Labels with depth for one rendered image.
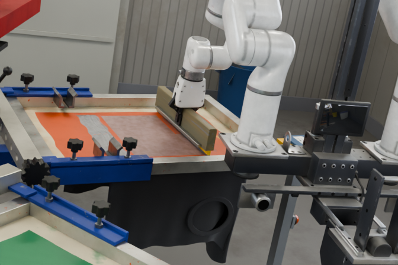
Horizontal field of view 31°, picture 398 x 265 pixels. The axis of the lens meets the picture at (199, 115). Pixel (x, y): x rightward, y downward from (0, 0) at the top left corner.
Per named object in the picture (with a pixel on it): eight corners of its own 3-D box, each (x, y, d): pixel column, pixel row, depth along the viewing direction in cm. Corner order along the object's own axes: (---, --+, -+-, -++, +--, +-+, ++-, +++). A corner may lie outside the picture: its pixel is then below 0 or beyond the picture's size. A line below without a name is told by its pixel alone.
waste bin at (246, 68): (250, 112, 579) (262, 53, 563) (266, 130, 544) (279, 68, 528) (198, 108, 567) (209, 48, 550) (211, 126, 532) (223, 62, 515)
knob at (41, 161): (44, 177, 189) (46, 151, 187) (49, 187, 184) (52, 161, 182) (15, 178, 186) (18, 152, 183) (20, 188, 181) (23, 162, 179)
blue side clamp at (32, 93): (86, 105, 257) (89, 87, 255) (90, 110, 253) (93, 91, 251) (2, 105, 243) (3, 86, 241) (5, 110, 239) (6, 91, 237)
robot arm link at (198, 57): (224, 51, 222) (195, 49, 218) (217, 82, 226) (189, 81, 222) (206, 34, 234) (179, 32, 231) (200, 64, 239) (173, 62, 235)
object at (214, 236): (217, 244, 250) (236, 150, 238) (228, 257, 243) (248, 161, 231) (90, 257, 228) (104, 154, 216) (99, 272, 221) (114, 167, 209)
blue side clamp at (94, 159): (144, 173, 211) (147, 151, 209) (150, 180, 207) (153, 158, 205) (44, 177, 198) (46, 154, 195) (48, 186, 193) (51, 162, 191)
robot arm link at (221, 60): (212, 15, 211) (195, 74, 222) (252, 18, 216) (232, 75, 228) (204, 0, 217) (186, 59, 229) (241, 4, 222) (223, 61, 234)
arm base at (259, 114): (286, 158, 187) (299, 103, 182) (241, 156, 184) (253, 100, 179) (266, 135, 201) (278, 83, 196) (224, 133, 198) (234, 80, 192)
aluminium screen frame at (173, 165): (206, 103, 278) (208, 94, 277) (287, 168, 230) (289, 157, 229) (2, 103, 242) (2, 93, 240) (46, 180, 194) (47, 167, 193)
